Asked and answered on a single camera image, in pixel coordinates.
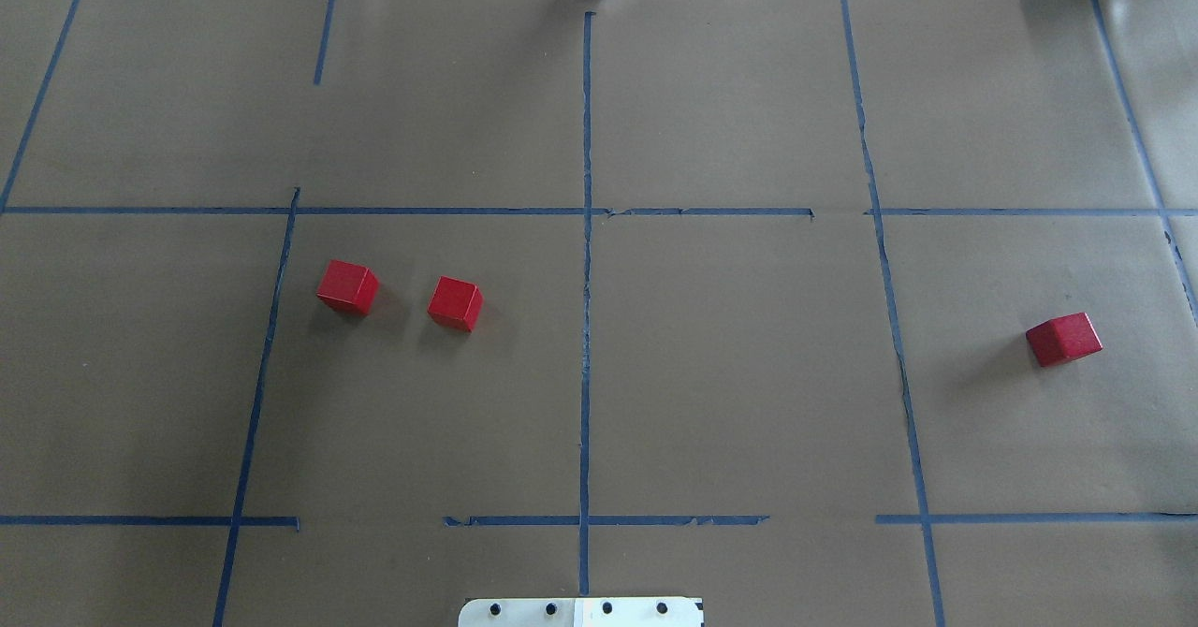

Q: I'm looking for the red block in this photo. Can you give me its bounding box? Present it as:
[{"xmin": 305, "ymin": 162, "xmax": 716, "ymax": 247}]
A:
[
  {"xmin": 315, "ymin": 259, "xmax": 380, "ymax": 316},
  {"xmin": 426, "ymin": 276, "xmax": 485, "ymax": 332},
  {"xmin": 1024, "ymin": 312, "xmax": 1103, "ymax": 368}
]

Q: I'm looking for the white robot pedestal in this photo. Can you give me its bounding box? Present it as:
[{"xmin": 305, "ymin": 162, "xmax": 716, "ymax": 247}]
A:
[{"xmin": 456, "ymin": 596, "xmax": 706, "ymax": 626}]

